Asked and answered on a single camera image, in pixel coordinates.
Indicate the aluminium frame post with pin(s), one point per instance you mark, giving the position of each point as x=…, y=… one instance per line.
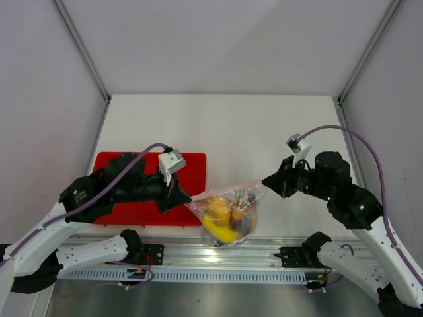
x=73, y=33
x=371, y=47

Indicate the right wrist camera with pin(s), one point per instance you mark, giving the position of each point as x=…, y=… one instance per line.
x=300, y=148

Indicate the red plastic tray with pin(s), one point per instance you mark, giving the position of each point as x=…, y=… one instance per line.
x=192, y=179

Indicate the yellow mango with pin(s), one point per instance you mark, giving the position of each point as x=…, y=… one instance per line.
x=224, y=234

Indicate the white slotted cable duct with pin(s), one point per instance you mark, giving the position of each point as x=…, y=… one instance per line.
x=275, y=277

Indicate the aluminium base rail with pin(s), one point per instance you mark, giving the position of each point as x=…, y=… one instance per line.
x=252, y=254

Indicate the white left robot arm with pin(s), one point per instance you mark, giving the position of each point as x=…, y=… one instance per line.
x=38, y=259

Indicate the left aluminium frame post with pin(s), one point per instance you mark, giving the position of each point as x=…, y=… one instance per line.
x=73, y=33

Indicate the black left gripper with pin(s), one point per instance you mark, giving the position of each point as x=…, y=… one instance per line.
x=176, y=195

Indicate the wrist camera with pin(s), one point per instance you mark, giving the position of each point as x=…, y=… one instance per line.
x=300, y=148
x=170, y=162

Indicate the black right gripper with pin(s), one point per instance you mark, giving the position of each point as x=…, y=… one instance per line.
x=281, y=181

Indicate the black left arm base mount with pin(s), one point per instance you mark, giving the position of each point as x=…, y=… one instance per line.
x=153, y=254

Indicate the clear zip top bag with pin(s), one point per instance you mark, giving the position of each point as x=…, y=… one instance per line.
x=240, y=197

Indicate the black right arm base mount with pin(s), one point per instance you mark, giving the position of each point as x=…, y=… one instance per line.
x=298, y=257

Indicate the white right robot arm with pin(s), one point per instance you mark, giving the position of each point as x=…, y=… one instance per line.
x=396, y=288

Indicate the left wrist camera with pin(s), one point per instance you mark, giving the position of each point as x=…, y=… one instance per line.
x=170, y=162

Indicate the right aluminium frame post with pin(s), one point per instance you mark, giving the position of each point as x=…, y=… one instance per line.
x=371, y=47

